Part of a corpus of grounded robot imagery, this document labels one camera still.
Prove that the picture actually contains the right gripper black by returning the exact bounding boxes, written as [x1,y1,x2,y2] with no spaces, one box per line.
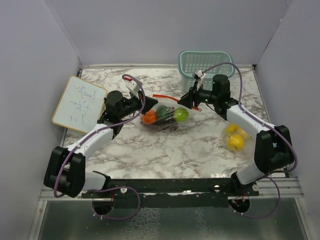
[177,81,219,109]

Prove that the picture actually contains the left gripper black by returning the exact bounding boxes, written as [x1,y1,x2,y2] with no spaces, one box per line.
[118,90,158,119]

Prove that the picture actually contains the orange fake pumpkin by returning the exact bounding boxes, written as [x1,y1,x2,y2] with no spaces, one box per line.
[141,109,157,125]

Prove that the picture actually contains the green fake ball fruit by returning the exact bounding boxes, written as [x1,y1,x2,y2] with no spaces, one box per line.
[173,107,189,123]

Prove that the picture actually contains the clear bag red zipper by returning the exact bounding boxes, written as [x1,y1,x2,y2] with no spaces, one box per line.
[140,94,202,132]

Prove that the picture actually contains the dark purple fake grapes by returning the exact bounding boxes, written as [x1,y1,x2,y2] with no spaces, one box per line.
[145,105,179,132]

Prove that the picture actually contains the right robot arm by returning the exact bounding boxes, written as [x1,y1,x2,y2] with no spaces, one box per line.
[178,74,295,196]

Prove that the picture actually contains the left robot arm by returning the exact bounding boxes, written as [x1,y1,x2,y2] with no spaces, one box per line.
[43,90,158,198]

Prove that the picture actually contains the yellow fake banana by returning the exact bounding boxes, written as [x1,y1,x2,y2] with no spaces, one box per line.
[224,123,238,135]

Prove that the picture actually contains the clear bag blue zipper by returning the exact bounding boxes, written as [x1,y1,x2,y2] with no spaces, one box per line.
[222,123,256,159]

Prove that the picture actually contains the yellow fake lemon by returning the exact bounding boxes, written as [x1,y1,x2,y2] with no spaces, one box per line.
[227,133,245,151]

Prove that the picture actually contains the teal plastic basket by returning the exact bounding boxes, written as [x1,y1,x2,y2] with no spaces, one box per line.
[178,51,235,93]

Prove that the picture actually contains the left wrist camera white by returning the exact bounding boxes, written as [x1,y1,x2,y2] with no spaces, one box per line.
[126,80,140,99]

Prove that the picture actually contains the small whiteboard wooden frame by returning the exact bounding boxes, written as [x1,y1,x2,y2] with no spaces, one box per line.
[51,75,108,133]

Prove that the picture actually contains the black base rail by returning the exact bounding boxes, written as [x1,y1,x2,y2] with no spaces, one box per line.
[81,178,259,209]

